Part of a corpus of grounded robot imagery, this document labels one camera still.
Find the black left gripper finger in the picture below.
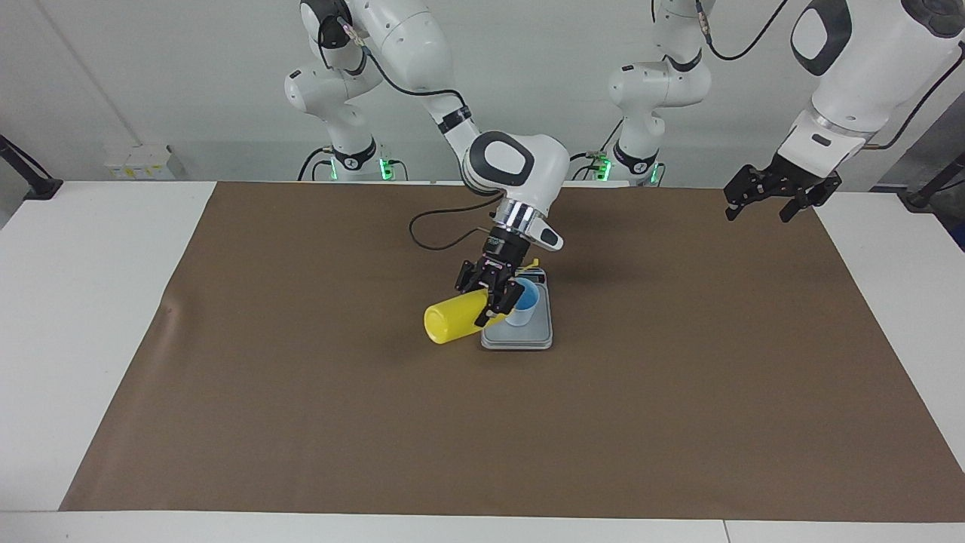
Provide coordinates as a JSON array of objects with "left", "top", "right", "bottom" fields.
[
  {"left": 725, "top": 164, "right": 756, "bottom": 222},
  {"left": 780, "top": 175, "right": 842, "bottom": 224}
]

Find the light blue paper cup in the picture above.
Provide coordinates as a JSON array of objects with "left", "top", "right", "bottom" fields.
[{"left": 504, "top": 278, "right": 541, "bottom": 327}]

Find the yellow squeeze bottle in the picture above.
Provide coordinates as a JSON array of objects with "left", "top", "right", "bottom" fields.
[{"left": 423, "top": 259, "right": 542, "bottom": 346}]

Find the silver digital kitchen scale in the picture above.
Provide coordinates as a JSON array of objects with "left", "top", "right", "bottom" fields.
[{"left": 480, "top": 270, "right": 554, "bottom": 351}]

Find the black clamp stand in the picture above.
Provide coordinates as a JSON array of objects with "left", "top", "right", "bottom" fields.
[
  {"left": 0, "top": 134, "right": 63, "bottom": 201},
  {"left": 897, "top": 151, "right": 965, "bottom": 210}
]

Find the brown table mat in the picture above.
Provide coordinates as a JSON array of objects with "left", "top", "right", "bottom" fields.
[{"left": 59, "top": 181, "right": 965, "bottom": 523}]

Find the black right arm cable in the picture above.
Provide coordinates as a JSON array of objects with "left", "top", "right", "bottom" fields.
[{"left": 320, "top": 14, "right": 502, "bottom": 251}]

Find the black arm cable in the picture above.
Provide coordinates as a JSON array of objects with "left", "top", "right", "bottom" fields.
[
  {"left": 690, "top": 0, "right": 965, "bottom": 152},
  {"left": 320, "top": 14, "right": 502, "bottom": 251}
]

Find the black base cable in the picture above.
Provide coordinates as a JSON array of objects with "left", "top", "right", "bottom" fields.
[
  {"left": 298, "top": 146, "right": 335, "bottom": 183},
  {"left": 553, "top": 117, "right": 626, "bottom": 182}
]

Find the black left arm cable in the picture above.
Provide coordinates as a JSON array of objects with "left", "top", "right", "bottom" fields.
[{"left": 690, "top": 0, "right": 965, "bottom": 152}]

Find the white wall socket box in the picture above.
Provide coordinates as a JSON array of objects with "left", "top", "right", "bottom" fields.
[{"left": 104, "top": 145, "right": 187, "bottom": 180}]

